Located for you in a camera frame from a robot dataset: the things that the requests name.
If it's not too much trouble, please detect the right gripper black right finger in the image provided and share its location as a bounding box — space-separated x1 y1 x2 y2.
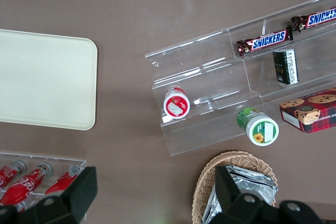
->
207 166 278 224

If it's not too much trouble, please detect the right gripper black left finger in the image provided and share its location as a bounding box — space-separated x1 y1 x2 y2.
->
17 166 98 224

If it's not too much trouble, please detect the light wicker basket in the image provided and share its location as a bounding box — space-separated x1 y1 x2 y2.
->
192 151 278 224

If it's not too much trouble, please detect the cream rectangular tray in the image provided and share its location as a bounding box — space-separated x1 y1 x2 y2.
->
0 29 98 131

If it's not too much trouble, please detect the red Coca-Cola bottle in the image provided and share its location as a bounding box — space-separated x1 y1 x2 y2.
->
45 165 85 196
0 160 27 190
14 200 28 213
0 163 54 206

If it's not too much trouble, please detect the silver foil pack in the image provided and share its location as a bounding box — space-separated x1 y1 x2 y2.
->
227 165 279 208
202 182 224 224

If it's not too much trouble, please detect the clear acrylic bottle rack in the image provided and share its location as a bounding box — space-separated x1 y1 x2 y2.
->
0 150 87 224

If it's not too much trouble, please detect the green lid snack cup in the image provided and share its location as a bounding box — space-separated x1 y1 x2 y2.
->
236 107 280 146

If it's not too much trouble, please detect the red lid snack cup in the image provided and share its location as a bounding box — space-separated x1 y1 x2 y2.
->
162 87 191 119

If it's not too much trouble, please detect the red tartan cookie box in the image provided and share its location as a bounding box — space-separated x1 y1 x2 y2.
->
279 87 336 135

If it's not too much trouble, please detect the clear acrylic stepped display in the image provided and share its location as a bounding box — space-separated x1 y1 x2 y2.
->
144 0 336 156

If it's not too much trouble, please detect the small black snack box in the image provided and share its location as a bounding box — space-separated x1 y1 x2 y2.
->
272 48 300 86

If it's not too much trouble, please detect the Snickers chocolate bar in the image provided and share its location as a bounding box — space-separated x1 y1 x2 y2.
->
236 25 295 58
290 6 336 34

